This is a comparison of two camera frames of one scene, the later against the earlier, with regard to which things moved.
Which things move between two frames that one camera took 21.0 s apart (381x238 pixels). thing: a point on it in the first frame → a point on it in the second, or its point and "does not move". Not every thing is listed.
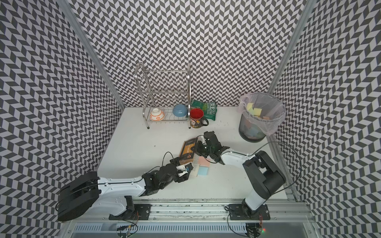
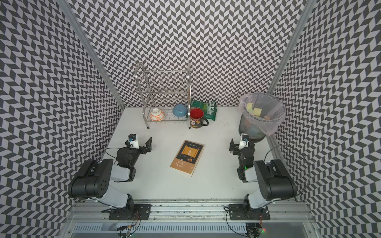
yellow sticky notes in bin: x=254 y=111 does not move
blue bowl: x=180 y=110 does not move
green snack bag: x=209 y=108 does not move
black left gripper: x=175 y=161 → x=148 y=145
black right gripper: x=196 y=148 → x=234 y=147
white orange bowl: x=157 y=115 does not move
